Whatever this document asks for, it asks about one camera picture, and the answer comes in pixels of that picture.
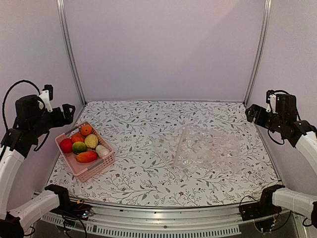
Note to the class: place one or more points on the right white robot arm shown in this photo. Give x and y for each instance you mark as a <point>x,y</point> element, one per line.
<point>281,116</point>

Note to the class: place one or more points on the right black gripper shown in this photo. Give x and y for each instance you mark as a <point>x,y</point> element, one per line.
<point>258,121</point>

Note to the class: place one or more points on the pink plastic basket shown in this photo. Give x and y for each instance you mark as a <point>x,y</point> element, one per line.
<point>85,171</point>

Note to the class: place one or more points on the orange red mango toy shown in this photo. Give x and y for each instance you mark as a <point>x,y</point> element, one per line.
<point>86,157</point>

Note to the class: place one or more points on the white garlic toy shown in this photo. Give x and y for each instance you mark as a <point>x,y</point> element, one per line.
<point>101,151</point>

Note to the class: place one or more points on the red apple toy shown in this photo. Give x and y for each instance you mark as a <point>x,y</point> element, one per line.
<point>66,145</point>

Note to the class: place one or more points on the orange green papaya toy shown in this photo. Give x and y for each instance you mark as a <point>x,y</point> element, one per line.
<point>86,130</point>

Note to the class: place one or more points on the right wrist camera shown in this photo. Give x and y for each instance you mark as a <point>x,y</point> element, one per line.
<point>271,101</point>

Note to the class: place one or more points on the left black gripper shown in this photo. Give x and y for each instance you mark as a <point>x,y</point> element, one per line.
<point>60,120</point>

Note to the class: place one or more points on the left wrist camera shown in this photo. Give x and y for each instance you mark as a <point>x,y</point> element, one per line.
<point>47,94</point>

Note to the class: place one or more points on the clear zip top bag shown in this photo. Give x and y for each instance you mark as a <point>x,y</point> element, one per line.
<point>192,150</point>

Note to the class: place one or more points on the left aluminium frame post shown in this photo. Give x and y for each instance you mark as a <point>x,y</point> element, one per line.
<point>69,50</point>

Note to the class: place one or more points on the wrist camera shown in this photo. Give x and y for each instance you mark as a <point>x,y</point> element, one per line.
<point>47,94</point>
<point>271,101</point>

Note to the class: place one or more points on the floral tablecloth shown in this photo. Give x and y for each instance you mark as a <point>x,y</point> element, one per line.
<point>145,135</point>

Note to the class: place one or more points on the front aluminium rail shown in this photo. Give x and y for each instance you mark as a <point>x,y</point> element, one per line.
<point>110,220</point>

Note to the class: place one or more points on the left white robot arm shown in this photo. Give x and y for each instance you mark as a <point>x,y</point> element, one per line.
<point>34,118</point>

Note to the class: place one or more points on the right aluminium frame post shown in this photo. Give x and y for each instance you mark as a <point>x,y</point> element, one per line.
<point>259,51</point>

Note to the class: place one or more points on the aluminium frame post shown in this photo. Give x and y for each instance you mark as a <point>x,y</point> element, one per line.
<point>259,51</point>
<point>69,50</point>

